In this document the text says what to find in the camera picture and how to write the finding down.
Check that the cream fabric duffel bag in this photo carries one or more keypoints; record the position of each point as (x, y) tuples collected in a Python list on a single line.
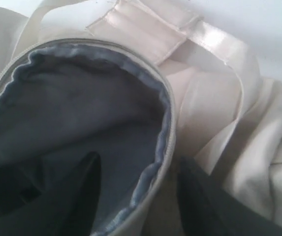
[(144, 85)]

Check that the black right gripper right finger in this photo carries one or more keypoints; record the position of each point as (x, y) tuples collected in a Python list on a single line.
[(207, 210)]

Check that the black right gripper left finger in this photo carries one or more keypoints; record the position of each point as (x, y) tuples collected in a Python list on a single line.
[(67, 208)]

